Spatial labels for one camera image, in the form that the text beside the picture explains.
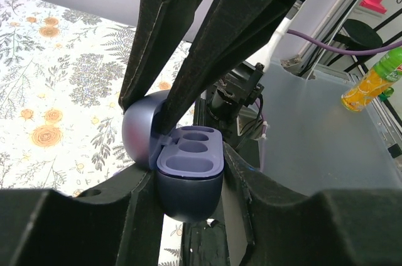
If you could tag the black round stool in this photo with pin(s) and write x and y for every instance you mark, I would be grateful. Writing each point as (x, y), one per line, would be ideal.
(359, 36)

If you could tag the purple earbud charging case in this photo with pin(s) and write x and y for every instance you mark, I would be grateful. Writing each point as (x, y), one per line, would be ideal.
(188, 162)

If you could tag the pink object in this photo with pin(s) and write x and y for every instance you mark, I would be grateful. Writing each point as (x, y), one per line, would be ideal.
(373, 5)

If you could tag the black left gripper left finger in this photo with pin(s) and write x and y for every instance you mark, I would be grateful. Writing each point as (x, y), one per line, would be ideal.
(117, 222)

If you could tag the orange juice bottle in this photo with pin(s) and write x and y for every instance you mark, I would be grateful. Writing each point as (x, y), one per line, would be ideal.
(380, 77)

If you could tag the floral table mat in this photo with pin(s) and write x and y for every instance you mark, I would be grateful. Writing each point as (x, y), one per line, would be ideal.
(61, 73)

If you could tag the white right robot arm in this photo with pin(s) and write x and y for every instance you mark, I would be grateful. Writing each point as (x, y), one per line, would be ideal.
(239, 87)

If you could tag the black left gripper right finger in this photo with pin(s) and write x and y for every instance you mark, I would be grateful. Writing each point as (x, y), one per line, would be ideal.
(331, 227)

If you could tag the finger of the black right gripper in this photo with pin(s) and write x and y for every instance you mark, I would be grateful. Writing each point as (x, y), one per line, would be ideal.
(162, 24)
(232, 31)

